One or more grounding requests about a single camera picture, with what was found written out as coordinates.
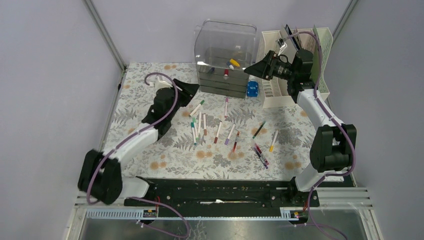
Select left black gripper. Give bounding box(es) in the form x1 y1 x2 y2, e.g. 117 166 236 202
167 78 200 120

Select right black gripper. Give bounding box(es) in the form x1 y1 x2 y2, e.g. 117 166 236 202
243 50 296 82

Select yellow small bottle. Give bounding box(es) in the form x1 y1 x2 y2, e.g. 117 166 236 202
229 58 241 68

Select blue cap small bottle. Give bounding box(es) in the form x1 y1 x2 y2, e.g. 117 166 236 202
226 62 235 70

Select pink cap white marker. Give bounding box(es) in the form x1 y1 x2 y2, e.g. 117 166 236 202
224 96 229 119

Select clear acrylic drawer organizer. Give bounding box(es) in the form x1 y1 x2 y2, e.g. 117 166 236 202
194 19 257 99

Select purple cap white marker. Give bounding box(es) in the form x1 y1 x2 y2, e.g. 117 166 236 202
224 123 236 145

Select red gel pen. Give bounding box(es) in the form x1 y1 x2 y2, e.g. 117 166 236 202
231 131 240 153

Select pink gel pen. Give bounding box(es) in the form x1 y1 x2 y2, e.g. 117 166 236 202
254 143 270 166

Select dark purple gel pen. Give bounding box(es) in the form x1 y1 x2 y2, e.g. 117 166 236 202
253 148 268 169

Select beige notebook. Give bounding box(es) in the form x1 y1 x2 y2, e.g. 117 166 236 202
280 24 301 63

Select pink clipboard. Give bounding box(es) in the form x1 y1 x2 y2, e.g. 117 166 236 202
296 33 316 52

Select green clipboard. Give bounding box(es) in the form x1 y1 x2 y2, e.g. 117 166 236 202
311 25 333 94

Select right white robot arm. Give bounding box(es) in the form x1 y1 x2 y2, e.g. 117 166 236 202
244 49 357 206

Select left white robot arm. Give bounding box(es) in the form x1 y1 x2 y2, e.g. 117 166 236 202
77 79 200 206

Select blue stapler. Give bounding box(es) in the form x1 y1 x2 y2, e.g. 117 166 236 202
246 80 259 98

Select green cap white marker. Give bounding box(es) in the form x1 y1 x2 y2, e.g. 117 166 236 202
189 100 205 117

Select rust cap white marker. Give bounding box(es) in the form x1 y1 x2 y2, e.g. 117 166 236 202
202 113 208 136

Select teal cap white marker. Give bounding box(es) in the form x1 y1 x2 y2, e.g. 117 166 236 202
190 121 197 146

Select white mesh file rack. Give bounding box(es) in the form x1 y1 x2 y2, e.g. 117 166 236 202
255 28 329 109

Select floral table mat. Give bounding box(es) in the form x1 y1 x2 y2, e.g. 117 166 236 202
96 61 345 182

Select brown cap white marker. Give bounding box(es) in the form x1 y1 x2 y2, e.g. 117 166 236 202
213 121 222 144

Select yellow cap white marker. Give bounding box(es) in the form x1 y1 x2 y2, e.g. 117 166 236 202
269 130 279 152

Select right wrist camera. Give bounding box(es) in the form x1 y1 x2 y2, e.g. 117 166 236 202
275 38 288 55

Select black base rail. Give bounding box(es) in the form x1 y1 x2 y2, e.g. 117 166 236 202
92 177 359 219

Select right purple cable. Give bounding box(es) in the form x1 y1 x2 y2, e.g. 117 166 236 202
281 31 358 240

